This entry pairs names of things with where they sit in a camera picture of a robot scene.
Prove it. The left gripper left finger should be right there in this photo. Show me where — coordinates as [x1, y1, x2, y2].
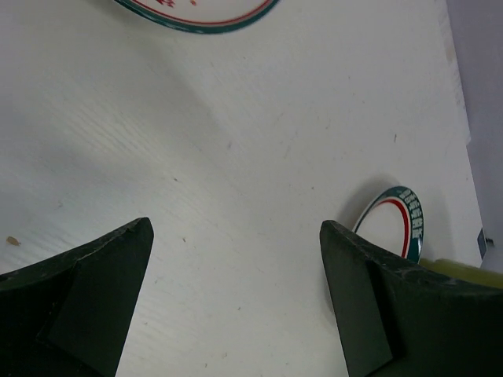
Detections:
[1, 218, 154, 376]

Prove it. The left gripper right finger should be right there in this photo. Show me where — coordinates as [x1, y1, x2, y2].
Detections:
[319, 220, 502, 376]

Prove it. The white plate teal red rim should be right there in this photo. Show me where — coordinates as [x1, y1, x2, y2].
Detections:
[353, 185, 424, 263]

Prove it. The orange sunburst white plate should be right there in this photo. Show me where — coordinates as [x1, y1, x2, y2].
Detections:
[116, 0, 278, 35]

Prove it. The olive green plastic bin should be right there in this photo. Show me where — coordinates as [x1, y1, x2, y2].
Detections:
[419, 258, 503, 289]

